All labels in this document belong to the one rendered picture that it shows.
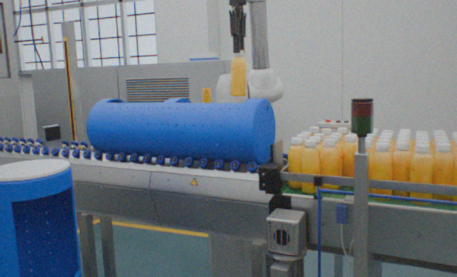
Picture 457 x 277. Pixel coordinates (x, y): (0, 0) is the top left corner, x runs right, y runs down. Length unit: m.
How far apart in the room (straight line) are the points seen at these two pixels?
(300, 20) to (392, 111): 1.34
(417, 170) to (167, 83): 2.52
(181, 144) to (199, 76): 1.71
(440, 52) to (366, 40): 0.69
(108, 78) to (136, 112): 2.05
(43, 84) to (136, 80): 1.13
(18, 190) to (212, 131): 0.73
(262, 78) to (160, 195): 0.89
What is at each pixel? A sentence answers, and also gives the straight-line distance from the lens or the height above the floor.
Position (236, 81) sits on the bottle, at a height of 1.31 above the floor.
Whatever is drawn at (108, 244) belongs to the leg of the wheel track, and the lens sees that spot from 2.41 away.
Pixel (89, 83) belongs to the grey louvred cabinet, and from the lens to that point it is 4.01.
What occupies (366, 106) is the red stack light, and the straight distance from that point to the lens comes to 1.16.
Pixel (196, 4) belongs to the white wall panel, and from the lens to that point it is 4.50.
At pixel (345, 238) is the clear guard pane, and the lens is 1.40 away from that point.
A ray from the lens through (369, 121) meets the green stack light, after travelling 1.17.
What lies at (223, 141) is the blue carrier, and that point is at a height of 1.07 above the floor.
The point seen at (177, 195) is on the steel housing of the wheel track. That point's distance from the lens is 1.78.
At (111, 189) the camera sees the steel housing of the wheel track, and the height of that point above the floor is 0.80.
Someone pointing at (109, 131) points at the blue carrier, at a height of 1.09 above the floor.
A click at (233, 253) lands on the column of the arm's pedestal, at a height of 0.30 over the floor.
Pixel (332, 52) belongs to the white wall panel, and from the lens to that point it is 4.33.
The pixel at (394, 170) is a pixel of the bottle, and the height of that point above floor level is 1.00.
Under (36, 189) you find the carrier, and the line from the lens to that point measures 1.44.
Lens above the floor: 1.35
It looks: 8 degrees down
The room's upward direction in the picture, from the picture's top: 2 degrees counter-clockwise
